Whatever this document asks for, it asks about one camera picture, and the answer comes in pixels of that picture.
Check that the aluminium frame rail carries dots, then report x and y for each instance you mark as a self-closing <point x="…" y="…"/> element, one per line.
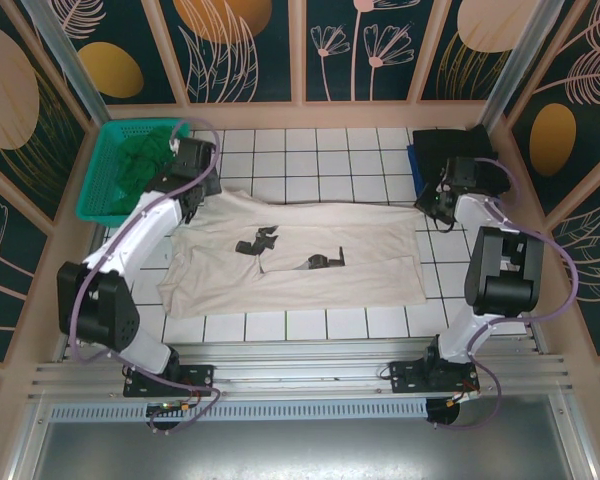
<point x="300" y="370"/>

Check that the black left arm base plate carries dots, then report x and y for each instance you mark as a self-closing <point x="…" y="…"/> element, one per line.
<point x="200" y="375"/>

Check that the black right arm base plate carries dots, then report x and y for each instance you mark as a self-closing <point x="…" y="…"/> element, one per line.
<point x="405" y="380"/>

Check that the cream t-shirt with black print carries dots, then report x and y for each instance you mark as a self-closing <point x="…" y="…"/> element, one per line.
<point x="330" y="240"/>

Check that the aluminium corner post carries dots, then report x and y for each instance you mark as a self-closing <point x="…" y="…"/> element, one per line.
<point x="72" y="60"/>
<point x="512" y="60"/>

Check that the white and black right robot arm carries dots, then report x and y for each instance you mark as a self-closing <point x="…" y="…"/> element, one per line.
<point x="505" y="280"/>

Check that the blue folded t-shirt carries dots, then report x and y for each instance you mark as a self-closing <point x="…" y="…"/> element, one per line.
<point x="414" y="165"/>

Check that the teal plastic basket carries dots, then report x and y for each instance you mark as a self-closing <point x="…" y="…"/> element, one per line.
<point x="97" y="165"/>

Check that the black folded t-shirt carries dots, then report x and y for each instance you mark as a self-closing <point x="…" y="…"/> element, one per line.
<point x="450" y="142"/>

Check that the green t-shirt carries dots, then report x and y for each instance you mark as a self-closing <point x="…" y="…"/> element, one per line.
<point x="135" y="165"/>

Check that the grey metal panel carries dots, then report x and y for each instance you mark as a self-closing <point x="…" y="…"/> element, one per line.
<point x="300" y="450"/>

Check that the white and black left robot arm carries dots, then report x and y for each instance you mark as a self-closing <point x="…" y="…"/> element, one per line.
<point x="140" y="225"/>

